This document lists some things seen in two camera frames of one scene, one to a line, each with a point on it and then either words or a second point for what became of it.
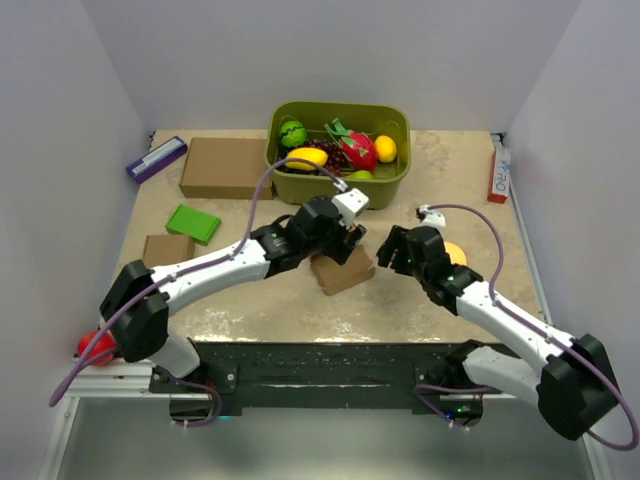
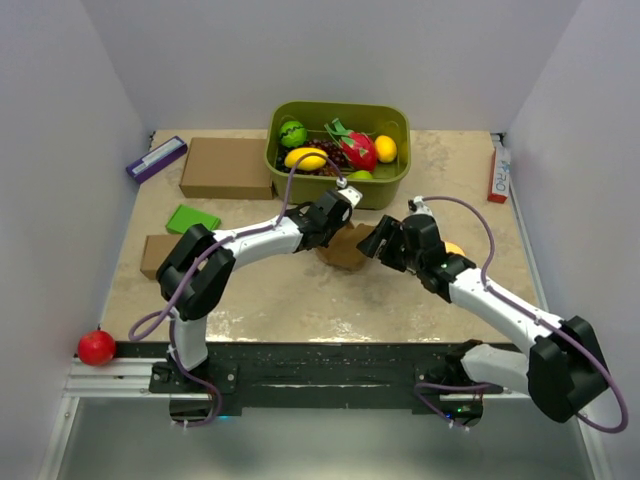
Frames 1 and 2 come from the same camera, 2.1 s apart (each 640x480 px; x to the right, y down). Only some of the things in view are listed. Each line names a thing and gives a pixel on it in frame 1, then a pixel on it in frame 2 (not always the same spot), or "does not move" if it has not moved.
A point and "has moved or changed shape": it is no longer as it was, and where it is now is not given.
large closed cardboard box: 224,168 does not move
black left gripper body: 332,245 does not move
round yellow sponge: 455,253 does not move
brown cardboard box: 334,277 has moved or changed shape
